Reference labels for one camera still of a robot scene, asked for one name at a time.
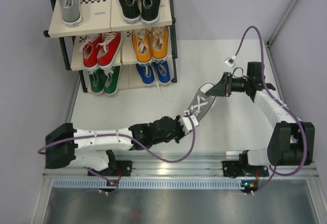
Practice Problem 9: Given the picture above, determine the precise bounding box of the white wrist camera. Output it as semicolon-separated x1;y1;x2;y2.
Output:
224;55;237;69
179;115;199;135

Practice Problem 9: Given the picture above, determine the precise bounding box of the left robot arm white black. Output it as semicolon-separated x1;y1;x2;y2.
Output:
41;116;185;176

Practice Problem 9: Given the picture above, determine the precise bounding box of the red canvas sneaker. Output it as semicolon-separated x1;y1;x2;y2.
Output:
97;31;123;70
79;33;102;73

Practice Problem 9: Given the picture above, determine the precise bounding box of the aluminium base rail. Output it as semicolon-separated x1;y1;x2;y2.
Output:
43;151;319;180

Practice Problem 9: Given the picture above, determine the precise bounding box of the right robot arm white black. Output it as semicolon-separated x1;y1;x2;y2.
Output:
207;62;315;176

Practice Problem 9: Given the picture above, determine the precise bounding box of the beige shoe shelf black frame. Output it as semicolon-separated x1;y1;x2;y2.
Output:
42;0;177;93

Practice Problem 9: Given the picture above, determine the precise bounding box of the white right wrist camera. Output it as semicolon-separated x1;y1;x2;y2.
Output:
224;55;237;69

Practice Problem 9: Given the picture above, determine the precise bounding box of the white slotted cable duct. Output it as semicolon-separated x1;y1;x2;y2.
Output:
53;178;250;190

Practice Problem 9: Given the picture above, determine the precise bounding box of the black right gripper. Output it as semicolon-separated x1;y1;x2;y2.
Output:
206;72;251;98

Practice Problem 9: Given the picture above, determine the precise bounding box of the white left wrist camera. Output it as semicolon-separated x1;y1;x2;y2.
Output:
179;115;199;135

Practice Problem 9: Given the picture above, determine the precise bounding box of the grey canvas sneaker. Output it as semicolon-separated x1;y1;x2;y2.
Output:
184;82;217;126
59;0;83;28

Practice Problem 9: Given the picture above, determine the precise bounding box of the green canvas sneaker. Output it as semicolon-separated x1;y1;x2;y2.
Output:
89;69;104;95
104;66;121;96

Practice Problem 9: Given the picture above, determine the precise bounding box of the orange canvas sneaker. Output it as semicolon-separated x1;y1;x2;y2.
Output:
151;26;170;61
131;29;152;66

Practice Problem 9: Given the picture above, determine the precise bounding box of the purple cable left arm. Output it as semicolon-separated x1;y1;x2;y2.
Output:
37;114;197;196

